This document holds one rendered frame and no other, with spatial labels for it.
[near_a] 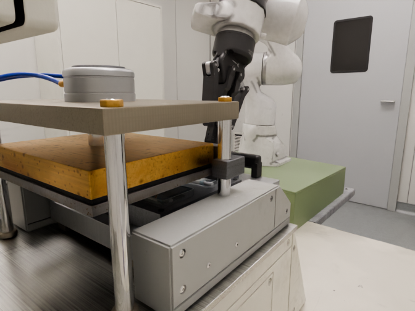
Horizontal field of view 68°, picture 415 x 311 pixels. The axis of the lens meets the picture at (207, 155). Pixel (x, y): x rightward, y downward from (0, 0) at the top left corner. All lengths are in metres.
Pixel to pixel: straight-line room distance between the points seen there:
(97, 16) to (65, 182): 2.49
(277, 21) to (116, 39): 2.23
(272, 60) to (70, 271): 0.88
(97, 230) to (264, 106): 0.79
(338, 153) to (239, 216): 3.14
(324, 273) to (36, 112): 0.61
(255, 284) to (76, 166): 0.25
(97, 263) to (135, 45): 2.63
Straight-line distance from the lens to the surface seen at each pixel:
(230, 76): 0.55
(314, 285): 0.68
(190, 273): 0.29
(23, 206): 0.49
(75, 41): 2.63
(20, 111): 0.34
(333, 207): 1.10
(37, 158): 0.34
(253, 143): 1.08
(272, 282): 0.45
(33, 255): 0.43
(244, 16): 0.58
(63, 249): 0.43
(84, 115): 0.24
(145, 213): 0.35
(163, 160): 0.31
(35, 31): 0.19
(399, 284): 0.75
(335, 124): 3.42
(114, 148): 0.24
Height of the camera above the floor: 1.12
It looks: 12 degrees down
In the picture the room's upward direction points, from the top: straight up
